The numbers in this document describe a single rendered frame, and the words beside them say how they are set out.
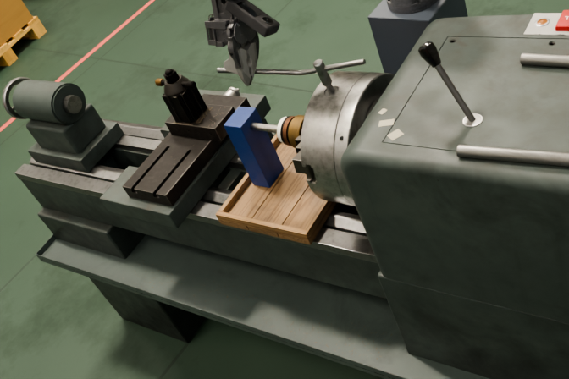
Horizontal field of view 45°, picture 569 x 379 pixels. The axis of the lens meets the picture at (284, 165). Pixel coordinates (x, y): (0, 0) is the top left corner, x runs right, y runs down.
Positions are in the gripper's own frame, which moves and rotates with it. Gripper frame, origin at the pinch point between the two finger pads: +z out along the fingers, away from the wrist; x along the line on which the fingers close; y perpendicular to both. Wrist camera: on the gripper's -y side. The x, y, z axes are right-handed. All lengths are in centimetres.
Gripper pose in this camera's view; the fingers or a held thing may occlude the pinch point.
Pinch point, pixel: (250, 79)
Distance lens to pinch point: 152.9
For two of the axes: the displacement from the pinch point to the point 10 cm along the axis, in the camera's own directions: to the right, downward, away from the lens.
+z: 1.4, 9.1, 3.9
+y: -8.1, -1.2, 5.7
